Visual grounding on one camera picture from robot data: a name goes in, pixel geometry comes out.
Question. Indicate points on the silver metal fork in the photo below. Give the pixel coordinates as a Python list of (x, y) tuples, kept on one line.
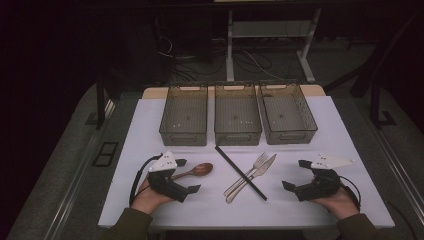
[(261, 160)]

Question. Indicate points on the silver metal knife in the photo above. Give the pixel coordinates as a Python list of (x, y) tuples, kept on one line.
[(266, 166)]

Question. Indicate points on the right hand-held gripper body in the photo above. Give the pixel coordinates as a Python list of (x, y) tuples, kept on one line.
[(320, 188)]

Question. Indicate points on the black chopstick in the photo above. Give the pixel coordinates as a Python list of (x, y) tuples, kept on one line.
[(233, 165), (256, 190)]

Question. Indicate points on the smoky clear plastic bin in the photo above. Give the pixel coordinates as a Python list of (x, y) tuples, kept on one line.
[(237, 116), (184, 116), (286, 115)]

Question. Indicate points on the black metal stand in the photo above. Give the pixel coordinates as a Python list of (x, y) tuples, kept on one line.
[(375, 103)]

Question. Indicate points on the person's left hand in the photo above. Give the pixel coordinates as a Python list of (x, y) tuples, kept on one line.
[(146, 200)]

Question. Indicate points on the brown wooden spoon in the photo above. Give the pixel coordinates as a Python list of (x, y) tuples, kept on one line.
[(201, 169)]

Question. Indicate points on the white metal stand frame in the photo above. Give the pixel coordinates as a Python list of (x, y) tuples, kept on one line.
[(230, 50)]

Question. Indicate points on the person's right hand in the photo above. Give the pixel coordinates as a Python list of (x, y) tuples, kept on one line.
[(340, 203)]

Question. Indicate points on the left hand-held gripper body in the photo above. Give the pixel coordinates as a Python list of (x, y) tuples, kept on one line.
[(163, 186)]

